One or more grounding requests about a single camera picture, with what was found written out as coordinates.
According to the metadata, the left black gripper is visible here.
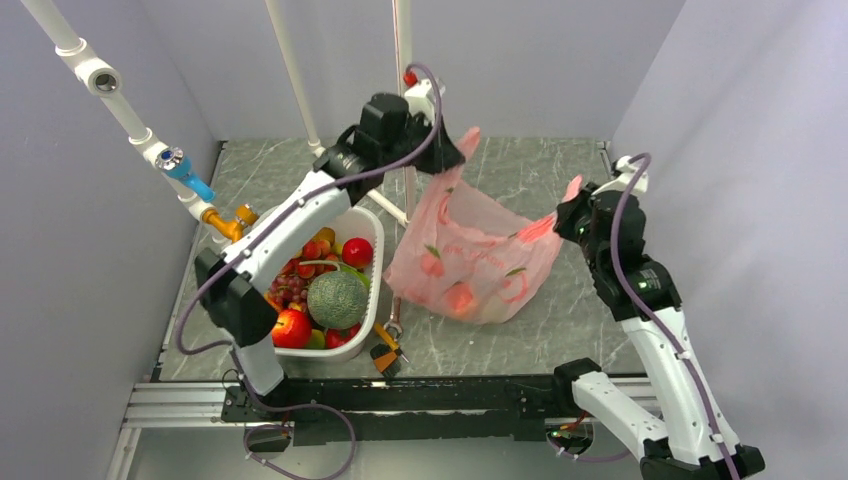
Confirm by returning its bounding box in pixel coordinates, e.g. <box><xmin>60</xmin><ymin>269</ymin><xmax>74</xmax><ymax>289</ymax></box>
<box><xmin>383</xmin><ymin>115</ymin><xmax>468</xmax><ymax>178</ymax></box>

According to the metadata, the pink plastic bag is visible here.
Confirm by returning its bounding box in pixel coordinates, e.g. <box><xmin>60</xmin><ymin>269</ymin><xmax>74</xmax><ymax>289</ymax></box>
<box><xmin>383</xmin><ymin>166</ymin><xmax>564</xmax><ymax>324</ymax></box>

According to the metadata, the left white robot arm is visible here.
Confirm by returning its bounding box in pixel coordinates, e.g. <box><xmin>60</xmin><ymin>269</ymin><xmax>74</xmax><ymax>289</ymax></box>
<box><xmin>194</xmin><ymin>79</ymin><xmax>465</xmax><ymax>420</ymax></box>

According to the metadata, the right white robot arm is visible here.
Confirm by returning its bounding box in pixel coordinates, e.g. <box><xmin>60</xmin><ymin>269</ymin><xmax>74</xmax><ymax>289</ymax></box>
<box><xmin>550</xmin><ymin>153</ymin><xmax>766</xmax><ymax>479</ymax></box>

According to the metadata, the white plastic basket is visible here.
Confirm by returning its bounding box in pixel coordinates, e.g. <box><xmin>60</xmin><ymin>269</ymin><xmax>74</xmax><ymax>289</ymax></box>
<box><xmin>265</xmin><ymin>207</ymin><xmax>385</xmax><ymax>363</ymax></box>

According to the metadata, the silver wrench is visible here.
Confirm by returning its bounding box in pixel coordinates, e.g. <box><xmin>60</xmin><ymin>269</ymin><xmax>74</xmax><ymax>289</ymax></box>
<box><xmin>383</xmin><ymin>296</ymin><xmax>404</xmax><ymax>341</ymax></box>

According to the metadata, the green netted melon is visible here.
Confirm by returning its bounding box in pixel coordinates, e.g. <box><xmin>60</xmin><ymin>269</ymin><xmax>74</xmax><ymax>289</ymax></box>
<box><xmin>307</xmin><ymin>271</ymin><xmax>369</xmax><ymax>330</ymax></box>

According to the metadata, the red grape bunch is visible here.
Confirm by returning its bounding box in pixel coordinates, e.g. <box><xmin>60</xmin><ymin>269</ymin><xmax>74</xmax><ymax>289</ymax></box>
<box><xmin>264</xmin><ymin>274</ymin><xmax>309</xmax><ymax>313</ymax></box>

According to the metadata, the white pipe with faucet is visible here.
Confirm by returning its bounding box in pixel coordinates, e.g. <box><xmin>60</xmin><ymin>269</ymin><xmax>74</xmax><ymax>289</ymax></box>
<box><xmin>21</xmin><ymin>0</ymin><xmax>259</xmax><ymax>245</ymax></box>

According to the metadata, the red apple front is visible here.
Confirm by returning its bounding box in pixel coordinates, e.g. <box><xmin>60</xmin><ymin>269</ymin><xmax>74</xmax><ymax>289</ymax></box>
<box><xmin>271</xmin><ymin>309</ymin><xmax>312</xmax><ymax>349</ymax></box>

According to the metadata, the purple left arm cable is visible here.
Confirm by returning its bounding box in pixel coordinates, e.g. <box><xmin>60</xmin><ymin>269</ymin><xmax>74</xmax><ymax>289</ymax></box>
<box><xmin>174</xmin><ymin>62</ymin><xmax>445</xmax><ymax>359</ymax></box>

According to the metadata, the white PVC pipe frame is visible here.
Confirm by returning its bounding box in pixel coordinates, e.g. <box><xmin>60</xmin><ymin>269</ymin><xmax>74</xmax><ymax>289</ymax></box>
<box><xmin>264</xmin><ymin>0</ymin><xmax>420</xmax><ymax>230</ymax></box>

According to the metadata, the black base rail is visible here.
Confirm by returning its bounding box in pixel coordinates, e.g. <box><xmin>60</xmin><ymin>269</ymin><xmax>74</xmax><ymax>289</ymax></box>
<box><xmin>220</xmin><ymin>374</ymin><xmax>583</xmax><ymax>446</ymax></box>

